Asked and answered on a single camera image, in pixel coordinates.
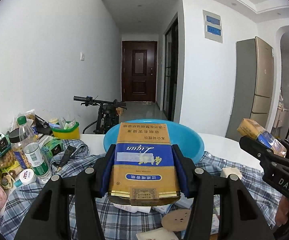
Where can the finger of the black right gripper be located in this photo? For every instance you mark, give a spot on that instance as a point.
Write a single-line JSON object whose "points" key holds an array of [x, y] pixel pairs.
{"points": [[276, 168]]}

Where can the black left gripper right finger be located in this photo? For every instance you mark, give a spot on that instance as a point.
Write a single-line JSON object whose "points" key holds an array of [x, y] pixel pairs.
{"points": [[240, 216]]}

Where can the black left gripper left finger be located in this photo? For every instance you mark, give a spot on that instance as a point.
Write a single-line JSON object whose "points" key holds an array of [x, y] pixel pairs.
{"points": [[48, 217]]}

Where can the gold blue cigarette pack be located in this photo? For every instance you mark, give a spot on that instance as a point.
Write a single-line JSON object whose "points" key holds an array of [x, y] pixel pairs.
{"points": [[143, 171], [252, 129]]}

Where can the right hand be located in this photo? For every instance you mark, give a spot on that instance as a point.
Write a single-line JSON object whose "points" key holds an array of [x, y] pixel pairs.
{"points": [[282, 213]]}

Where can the small white cream jar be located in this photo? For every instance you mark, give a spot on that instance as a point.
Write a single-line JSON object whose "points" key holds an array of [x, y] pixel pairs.
{"points": [[27, 176]]}

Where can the small cream box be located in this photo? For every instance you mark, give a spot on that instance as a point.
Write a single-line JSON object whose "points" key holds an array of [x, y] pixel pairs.
{"points": [[226, 172]]}

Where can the clear water bottle green cap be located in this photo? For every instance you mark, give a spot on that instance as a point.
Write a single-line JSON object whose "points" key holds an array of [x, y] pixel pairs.
{"points": [[32, 151]]}

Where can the blue plaid shirt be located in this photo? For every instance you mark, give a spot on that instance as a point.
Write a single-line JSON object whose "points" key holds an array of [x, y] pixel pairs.
{"points": [[120, 224]]}

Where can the green tea box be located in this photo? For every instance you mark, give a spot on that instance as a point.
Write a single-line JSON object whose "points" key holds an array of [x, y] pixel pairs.
{"points": [[52, 147], [5, 144]]}

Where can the black cosmetic tube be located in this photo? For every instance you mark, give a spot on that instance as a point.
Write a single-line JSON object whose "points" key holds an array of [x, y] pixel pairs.
{"points": [[69, 151]]}

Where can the nut jar black lid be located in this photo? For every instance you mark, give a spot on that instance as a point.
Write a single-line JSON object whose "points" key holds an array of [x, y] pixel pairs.
{"points": [[17, 149]]}

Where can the blue plastic basin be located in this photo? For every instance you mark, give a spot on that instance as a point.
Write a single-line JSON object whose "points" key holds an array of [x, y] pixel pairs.
{"points": [[189, 142]]}

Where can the gold grey refrigerator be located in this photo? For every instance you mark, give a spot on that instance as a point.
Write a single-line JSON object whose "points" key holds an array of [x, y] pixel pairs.
{"points": [[254, 84]]}

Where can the yellow green plastic bin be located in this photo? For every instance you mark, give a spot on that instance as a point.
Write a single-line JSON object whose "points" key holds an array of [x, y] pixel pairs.
{"points": [[70, 131]]}

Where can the black bicycle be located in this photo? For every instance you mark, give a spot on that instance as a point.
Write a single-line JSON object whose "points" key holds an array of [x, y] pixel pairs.
{"points": [[108, 116]]}

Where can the dark brown entrance door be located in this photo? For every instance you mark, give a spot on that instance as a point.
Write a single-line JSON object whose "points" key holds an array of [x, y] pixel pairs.
{"points": [[139, 61]]}

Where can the white wall switch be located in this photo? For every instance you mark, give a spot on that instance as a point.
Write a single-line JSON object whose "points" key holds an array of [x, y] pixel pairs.
{"points": [[82, 56]]}

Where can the wall electrical panel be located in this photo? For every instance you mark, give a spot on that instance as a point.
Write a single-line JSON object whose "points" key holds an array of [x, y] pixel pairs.
{"points": [[212, 26]]}

